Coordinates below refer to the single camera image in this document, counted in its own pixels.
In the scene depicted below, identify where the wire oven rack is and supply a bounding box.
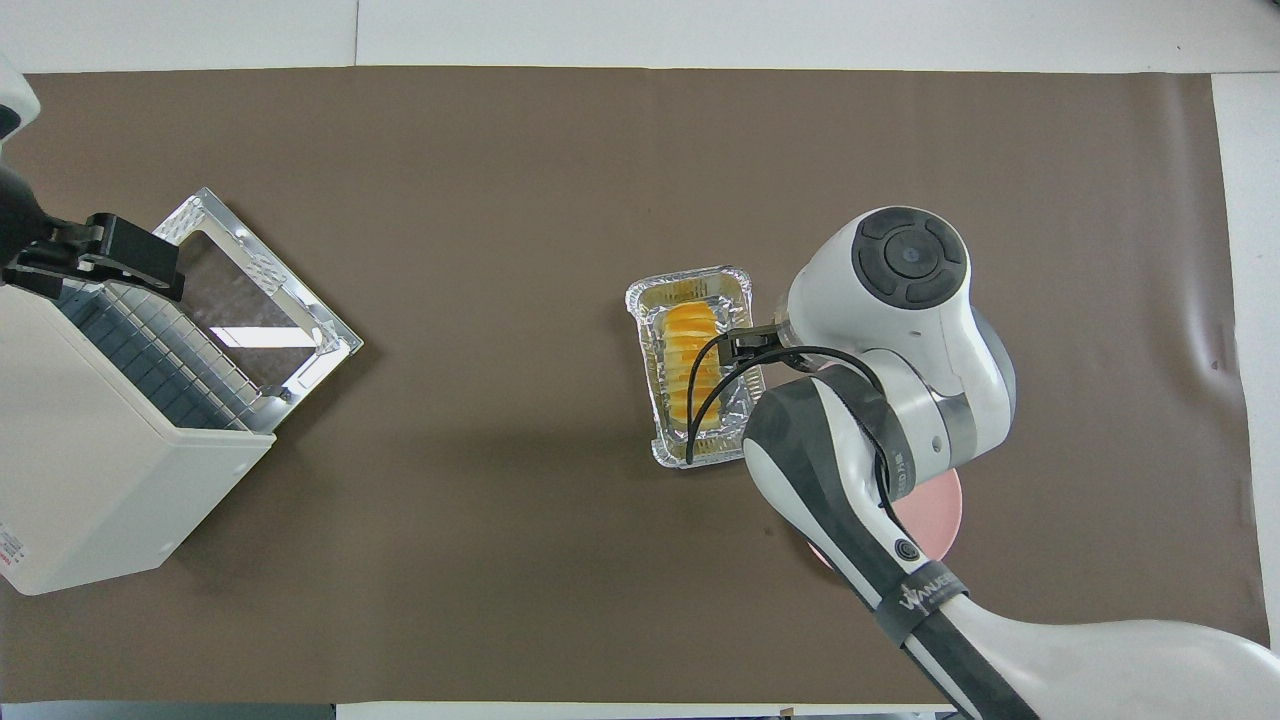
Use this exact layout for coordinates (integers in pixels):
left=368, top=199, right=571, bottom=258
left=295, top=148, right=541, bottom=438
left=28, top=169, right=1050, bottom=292
left=55, top=280, right=276, bottom=433

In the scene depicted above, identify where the chrome glass oven door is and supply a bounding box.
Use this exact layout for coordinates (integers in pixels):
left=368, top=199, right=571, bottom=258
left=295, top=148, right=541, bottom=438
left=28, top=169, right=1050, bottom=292
left=152, top=187, right=364, bottom=401

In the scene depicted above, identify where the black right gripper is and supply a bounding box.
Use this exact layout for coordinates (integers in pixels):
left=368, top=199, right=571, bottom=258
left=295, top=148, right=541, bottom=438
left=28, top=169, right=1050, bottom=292
left=722, top=325, right=791, bottom=367

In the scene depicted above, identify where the cream white toaster oven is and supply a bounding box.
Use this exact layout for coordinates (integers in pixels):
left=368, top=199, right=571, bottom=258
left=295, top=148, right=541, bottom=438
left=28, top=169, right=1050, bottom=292
left=0, top=280, right=276, bottom=597

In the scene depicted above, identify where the aluminium foil tray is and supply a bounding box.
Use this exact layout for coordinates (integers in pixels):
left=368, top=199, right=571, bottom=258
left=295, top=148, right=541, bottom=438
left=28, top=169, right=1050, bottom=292
left=625, top=265, right=766, bottom=471

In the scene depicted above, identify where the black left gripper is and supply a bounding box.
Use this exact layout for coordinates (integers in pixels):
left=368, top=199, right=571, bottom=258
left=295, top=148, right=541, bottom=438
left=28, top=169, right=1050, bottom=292
left=0, top=165, right=186, bottom=301

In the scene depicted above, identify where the golden sliced bread loaf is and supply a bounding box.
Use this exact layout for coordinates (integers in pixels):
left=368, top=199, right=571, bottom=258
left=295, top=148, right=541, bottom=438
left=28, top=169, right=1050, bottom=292
left=660, top=302, right=726, bottom=441

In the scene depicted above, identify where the brown table mat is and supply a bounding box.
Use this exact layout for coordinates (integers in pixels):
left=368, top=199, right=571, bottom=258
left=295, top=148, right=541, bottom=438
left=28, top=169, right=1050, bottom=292
left=0, top=65, right=1271, bottom=704

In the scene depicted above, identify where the pink round plate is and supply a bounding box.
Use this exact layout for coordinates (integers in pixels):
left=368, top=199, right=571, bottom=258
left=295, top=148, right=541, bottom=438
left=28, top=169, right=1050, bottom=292
left=800, top=468, right=963, bottom=573

